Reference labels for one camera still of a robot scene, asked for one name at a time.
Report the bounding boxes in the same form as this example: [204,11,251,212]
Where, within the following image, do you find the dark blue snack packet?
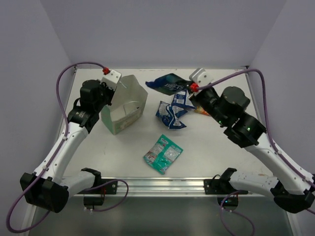
[145,73,192,95]

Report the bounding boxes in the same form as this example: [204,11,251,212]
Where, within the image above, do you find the aluminium mounting rail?
[59,173,278,198]

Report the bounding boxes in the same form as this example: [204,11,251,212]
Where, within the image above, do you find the green paper gift bag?
[100,75,148,135]

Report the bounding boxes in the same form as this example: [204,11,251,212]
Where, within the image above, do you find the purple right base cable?
[216,190,255,236]

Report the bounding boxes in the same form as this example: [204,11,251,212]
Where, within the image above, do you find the blue white snack packet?
[171,90,195,109]
[156,101,188,129]

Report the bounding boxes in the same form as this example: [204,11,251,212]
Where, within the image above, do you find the black right base bracket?
[203,178,249,195]

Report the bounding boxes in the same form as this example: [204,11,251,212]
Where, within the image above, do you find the orange snack packet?
[193,106,210,116]

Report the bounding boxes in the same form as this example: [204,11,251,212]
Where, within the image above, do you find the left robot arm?
[20,80,114,213]

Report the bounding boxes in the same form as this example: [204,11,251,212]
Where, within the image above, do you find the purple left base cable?
[83,179,129,213]

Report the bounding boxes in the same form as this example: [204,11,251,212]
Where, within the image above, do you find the black base bracket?
[203,178,249,195]
[96,179,118,195]

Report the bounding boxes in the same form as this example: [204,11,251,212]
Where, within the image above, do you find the green snack packet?
[143,135,183,175]

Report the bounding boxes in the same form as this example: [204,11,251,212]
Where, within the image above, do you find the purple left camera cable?
[5,61,110,233]

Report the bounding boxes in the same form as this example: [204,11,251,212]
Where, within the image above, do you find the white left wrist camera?
[101,68,122,91]

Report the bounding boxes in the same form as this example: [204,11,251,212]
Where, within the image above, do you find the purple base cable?
[83,179,129,213]
[216,190,255,236]

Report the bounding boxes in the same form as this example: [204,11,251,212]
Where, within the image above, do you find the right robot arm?
[189,87,315,213]

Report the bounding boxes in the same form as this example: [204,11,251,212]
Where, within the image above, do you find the black left base bracket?
[96,179,118,195]

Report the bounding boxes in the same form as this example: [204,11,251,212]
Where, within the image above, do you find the purple camera cable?
[5,61,110,233]
[190,68,315,214]

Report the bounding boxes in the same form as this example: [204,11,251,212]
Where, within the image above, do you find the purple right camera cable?
[190,68,315,214]

